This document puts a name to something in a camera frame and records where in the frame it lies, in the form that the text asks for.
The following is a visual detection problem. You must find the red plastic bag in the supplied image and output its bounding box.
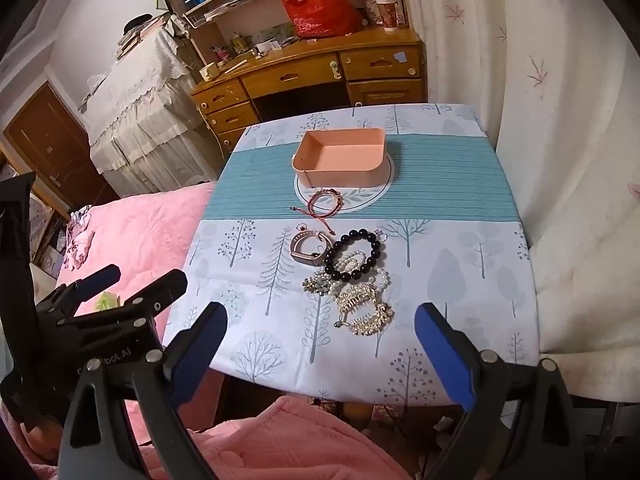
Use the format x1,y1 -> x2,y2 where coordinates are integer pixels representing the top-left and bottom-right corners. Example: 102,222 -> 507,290
281,0 -> 363,39

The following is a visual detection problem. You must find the white pearl necklace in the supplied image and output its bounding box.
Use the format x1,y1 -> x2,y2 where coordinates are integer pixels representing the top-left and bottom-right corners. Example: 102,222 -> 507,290
333,249 -> 393,296

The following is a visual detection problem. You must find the black bead bracelet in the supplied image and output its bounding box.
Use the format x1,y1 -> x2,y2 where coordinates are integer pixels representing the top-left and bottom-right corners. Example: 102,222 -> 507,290
323,227 -> 383,283

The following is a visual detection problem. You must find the gold rhinestone hair claw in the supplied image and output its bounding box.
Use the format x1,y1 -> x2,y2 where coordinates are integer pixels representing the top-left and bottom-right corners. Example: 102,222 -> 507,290
334,283 -> 395,336

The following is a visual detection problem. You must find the red string bracelet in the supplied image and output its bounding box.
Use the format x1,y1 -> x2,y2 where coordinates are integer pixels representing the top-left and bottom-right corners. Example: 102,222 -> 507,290
288,187 -> 346,238

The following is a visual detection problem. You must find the wooden desk with drawers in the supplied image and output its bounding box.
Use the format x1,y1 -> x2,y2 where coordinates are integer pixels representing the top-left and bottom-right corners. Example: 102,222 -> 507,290
191,27 -> 426,155

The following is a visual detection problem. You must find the white lace covered furniture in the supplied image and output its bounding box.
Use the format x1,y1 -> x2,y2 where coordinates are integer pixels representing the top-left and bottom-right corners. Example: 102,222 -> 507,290
81,28 -> 224,198

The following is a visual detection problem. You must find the flower brooch ornament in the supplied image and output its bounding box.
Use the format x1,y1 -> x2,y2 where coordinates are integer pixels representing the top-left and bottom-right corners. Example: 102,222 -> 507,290
303,271 -> 333,296

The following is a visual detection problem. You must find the cream floral curtain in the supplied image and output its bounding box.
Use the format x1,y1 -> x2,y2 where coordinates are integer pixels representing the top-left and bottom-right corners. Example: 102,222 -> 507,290
405,0 -> 639,403

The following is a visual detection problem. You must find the brown wooden door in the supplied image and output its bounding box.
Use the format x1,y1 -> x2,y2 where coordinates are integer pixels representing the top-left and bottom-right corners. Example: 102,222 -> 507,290
4,84 -> 119,210

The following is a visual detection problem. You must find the pink blanket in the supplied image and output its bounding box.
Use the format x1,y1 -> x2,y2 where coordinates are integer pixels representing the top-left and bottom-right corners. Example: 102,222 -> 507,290
0,181 -> 411,480

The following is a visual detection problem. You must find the pink plastic tray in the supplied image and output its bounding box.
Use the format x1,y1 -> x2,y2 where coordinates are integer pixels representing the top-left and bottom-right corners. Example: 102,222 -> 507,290
292,128 -> 390,188

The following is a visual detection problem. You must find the red patterned paper cup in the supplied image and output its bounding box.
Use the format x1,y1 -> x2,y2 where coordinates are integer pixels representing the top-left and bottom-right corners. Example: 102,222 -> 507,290
375,0 -> 399,30

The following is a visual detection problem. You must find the rose gold smart watch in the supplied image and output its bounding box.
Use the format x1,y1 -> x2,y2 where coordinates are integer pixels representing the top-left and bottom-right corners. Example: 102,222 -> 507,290
290,228 -> 333,266

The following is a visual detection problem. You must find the tree print tablecloth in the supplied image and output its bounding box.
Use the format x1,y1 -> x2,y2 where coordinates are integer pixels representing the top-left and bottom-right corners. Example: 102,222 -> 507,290
164,103 -> 539,406

